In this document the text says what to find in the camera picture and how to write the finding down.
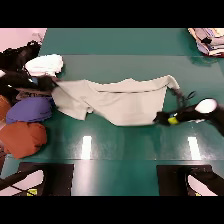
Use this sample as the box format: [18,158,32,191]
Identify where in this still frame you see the white garment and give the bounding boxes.
[24,53,65,77]

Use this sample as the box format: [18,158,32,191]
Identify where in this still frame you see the purple garment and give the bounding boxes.
[5,96,55,125]

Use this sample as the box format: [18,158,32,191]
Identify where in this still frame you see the black garment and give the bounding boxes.
[0,40,42,73]

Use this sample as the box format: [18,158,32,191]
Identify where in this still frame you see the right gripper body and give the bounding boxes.
[153,110,182,127]

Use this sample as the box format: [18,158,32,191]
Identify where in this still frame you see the orange garment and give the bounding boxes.
[0,121,49,160]

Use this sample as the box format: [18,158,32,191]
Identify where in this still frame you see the pale grey shirt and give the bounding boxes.
[50,74,181,127]

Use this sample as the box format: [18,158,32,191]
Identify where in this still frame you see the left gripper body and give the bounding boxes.
[31,75,58,92]

